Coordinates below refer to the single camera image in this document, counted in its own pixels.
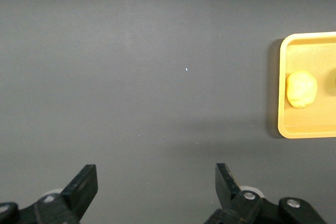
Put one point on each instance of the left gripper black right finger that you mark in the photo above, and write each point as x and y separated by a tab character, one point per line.
231	203

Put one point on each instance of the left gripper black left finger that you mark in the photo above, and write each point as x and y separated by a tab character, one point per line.
76	197

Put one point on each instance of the yellow potato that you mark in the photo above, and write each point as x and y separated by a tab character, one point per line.
302	90

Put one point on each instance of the yellow plastic tray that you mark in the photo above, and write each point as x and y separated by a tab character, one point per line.
309	121

